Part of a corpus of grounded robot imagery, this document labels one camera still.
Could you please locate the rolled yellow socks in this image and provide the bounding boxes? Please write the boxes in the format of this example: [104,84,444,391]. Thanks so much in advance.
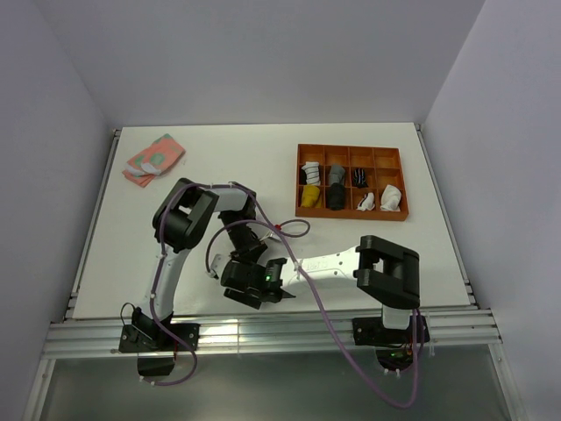
[300,184,323,208]

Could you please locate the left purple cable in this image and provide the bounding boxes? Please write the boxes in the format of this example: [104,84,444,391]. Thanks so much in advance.
[148,182,312,387]

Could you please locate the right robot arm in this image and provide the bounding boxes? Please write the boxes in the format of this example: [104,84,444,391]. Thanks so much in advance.
[210,235,420,342]

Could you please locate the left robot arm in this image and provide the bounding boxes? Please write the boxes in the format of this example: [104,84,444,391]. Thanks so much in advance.
[131,178,266,350]

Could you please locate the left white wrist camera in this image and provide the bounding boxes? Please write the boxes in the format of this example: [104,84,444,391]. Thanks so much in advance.
[262,225,282,242]

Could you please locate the pink green patterned socks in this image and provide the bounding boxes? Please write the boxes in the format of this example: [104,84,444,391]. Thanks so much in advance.
[122,133,185,188]

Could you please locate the small white rolled socks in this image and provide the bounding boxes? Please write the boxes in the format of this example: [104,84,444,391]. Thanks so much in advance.
[356,192,375,211]

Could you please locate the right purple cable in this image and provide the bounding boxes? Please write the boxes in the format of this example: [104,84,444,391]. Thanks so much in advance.
[204,219,426,410]

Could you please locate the rolled white striped socks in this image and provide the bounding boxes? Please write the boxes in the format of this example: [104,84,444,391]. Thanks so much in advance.
[300,161,321,186]

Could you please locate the rolled black socks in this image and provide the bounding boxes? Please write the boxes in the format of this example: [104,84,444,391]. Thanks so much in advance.
[326,182,345,211]

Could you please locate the purple cable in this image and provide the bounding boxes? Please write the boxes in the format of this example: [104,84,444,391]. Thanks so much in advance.
[148,182,312,387]
[204,219,426,410]

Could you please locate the orange compartment tray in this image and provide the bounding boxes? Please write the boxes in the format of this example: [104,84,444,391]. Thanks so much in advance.
[295,144,408,221]

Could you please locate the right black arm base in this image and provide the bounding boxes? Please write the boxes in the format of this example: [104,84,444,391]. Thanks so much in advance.
[352,307,430,372]

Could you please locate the large white rolled socks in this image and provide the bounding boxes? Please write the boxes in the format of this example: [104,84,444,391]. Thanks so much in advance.
[380,184,402,211]

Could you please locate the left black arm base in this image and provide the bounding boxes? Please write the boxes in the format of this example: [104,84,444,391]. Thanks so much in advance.
[118,307,200,380]

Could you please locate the rolled grey socks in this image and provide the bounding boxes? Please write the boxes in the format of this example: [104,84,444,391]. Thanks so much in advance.
[328,164,346,186]

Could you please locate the black striped sock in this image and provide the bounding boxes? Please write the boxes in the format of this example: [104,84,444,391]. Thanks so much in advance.
[352,168,368,189]

